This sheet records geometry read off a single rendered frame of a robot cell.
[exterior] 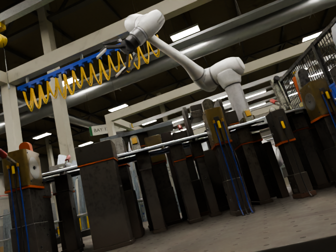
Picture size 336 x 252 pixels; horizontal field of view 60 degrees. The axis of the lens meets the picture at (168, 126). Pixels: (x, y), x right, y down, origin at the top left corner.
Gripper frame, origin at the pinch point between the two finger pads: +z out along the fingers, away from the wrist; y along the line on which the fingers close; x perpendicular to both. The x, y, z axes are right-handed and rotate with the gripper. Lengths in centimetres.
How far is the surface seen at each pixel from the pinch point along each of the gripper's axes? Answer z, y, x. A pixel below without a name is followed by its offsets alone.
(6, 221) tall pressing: 458, 92, -1012
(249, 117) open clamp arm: -22, -67, 28
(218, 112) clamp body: -2, -50, 61
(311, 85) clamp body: -28, -66, 68
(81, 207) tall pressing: 141, -53, -425
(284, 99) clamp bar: -40, -74, 30
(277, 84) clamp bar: -44, -68, 27
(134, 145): 22.3, -38.0, 22.0
